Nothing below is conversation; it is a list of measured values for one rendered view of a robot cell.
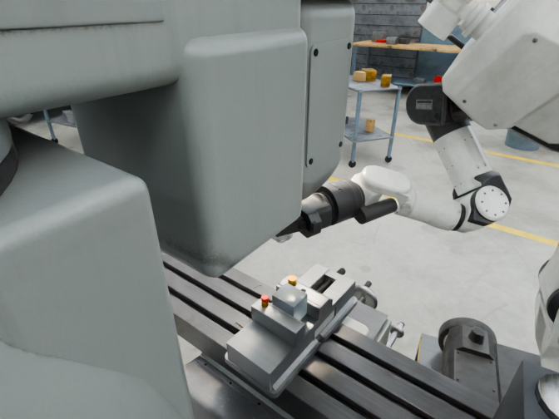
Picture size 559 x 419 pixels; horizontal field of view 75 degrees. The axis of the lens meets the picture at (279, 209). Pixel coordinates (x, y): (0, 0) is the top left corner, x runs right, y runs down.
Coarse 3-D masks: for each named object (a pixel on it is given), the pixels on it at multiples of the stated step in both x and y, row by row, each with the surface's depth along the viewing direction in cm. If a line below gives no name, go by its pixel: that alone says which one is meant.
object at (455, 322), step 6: (456, 318) 138; (462, 318) 136; (468, 318) 136; (444, 324) 140; (450, 324) 137; (456, 324) 135; (468, 324) 133; (474, 324) 133; (480, 324) 133; (486, 324) 134; (438, 330) 144; (444, 330) 138; (486, 330) 132; (438, 336) 140; (444, 336) 139; (492, 336) 132; (438, 342) 141; (444, 342) 140
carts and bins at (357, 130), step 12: (360, 72) 399; (372, 72) 401; (360, 84) 390; (372, 84) 390; (384, 84) 377; (360, 96) 366; (396, 96) 382; (396, 108) 386; (48, 120) 455; (60, 120) 456; (72, 120) 442; (348, 120) 440; (360, 120) 456; (372, 120) 409; (396, 120) 393; (348, 132) 413; (360, 132) 413; (372, 132) 413; (384, 132) 413; (516, 144) 452; (528, 144) 445
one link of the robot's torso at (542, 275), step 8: (552, 256) 90; (544, 264) 94; (552, 264) 89; (544, 272) 92; (552, 272) 88; (544, 280) 90; (552, 280) 87; (544, 288) 89; (552, 288) 85; (544, 296) 89; (552, 296) 84; (552, 304) 84; (552, 312) 85; (552, 320) 87
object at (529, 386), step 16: (528, 368) 58; (544, 368) 58; (512, 384) 61; (528, 384) 56; (544, 384) 55; (512, 400) 59; (528, 400) 54; (544, 400) 52; (496, 416) 66; (512, 416) 57; (528, 416) 52; (544, 416) 52
